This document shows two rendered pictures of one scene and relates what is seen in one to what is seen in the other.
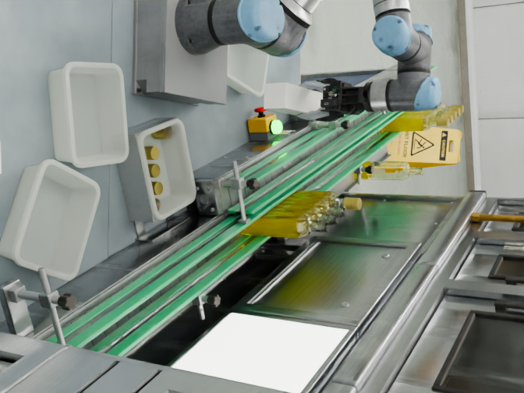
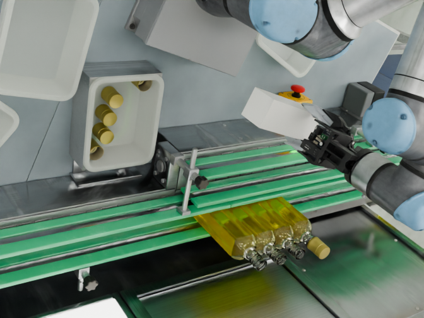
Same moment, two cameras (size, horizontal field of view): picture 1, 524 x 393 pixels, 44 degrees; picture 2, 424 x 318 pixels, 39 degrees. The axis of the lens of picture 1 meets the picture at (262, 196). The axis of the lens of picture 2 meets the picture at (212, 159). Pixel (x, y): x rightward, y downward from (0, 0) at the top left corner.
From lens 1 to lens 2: 0.67 m
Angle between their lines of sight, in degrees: 20
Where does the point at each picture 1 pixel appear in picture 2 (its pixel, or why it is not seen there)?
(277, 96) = (259, 110)
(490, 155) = not seen: outside the picture
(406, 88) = (395, 188)
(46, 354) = not seen: outside the picture
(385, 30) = (380, 118)
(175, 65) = (174, 19)
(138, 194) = (79, 135)
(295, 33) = (327, 42)
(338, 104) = (317, 156)
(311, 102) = (309, 128)
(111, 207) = (48, 135)
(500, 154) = not seen: outside the picture
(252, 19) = (262, 10)
